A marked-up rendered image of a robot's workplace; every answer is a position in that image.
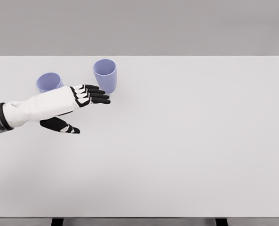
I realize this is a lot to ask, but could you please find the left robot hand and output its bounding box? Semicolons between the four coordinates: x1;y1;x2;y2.
34;84;111;135

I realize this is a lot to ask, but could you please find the lavender plastic cup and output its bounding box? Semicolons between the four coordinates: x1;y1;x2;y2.
36;72;65;94
93;59;118;95

